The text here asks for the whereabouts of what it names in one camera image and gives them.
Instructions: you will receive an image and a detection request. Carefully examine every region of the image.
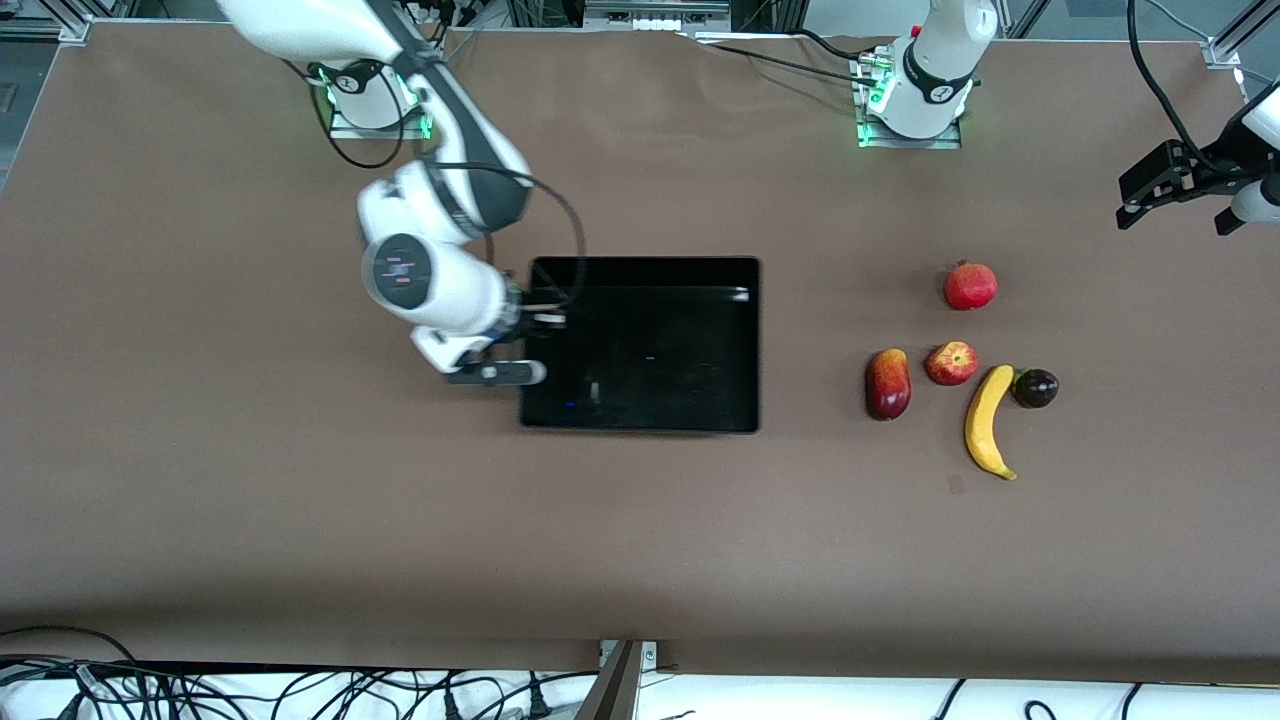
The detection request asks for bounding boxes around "aluminium arm base plate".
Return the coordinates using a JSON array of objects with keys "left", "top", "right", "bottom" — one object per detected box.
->
[
  {"left": 855, "top": 50, "right": 964, "bottom": 151},
  {"left": 328, "top": 60, "right": 434, "bottom": 141}
]

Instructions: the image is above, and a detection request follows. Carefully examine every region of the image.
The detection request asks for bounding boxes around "long black left arm cable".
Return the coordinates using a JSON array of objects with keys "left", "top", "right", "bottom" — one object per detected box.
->
[{"left": 1128, "top": 0, "right": 1241, "bottom": 176}]

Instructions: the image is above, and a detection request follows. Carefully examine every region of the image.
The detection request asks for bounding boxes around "black plastic box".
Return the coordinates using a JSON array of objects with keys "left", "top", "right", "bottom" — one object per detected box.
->
[{"left": 519, "top": 256, "right": 762, "bottom": 435}]

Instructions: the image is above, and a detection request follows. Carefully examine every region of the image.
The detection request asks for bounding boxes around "long black arm cable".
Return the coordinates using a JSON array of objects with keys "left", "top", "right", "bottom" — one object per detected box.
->
[
  {"left": 300, "top": 60, "right": 588, "bottom": 306},
  {"left": 1128, "top": 0, "right": 1241, "bottom": 176}
]

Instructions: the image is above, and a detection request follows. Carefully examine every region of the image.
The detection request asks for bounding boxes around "brown paper table cover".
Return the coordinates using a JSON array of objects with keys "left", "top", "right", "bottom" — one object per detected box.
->
[{"left": 0, "top": 22, "right": 1280, "bottom": 686}]

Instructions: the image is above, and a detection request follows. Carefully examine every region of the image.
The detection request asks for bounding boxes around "red pomegranate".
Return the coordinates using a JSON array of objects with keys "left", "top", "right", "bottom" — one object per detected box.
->
[{"left": 944, "top": 260, "right": 999, "bottom": 312}]

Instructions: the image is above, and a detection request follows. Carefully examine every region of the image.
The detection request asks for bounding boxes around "grey metal bar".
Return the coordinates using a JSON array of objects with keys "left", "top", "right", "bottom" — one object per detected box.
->
[{"left": 575, "top": 640, "right": 643, "bottom": 720}]

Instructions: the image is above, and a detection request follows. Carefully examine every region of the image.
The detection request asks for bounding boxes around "black cable on table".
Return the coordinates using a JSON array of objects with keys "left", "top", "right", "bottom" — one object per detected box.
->
[
  {"left": 795, "top": 28, "right": 881, "bottom": 63},
  {"left": 690, "top": 33, "right": 876, "bottom": 89}
]

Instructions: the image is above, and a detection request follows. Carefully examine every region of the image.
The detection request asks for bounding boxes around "dark purple mangosteen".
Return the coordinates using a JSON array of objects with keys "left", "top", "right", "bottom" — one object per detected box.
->
[{"left": 1012, "top": 367, "right": 1061, "bottom": 410}]

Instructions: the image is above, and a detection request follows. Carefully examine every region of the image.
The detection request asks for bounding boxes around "yellow banana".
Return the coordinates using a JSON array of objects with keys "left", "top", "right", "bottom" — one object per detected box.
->
[{"left": 964, "top": 364, "right": 1019, "bottom": 482}]

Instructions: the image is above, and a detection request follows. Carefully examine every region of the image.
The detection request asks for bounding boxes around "red yellow apple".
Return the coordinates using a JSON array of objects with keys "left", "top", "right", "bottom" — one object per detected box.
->
[{"left": 925, "top": 341, "right": 981, "bottom": 387}]

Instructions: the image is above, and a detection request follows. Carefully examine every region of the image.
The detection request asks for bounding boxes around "red yellow mango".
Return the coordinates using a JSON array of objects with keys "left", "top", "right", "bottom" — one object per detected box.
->
[{"left": 865, "top": 348, "right": 913, "bottom": 422}]

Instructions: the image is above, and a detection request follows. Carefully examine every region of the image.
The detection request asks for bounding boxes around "long black right arm cable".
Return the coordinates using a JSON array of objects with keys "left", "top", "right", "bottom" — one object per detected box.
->
[{"left": 300, "top": 60, "right": 588, "bottom": 306}]

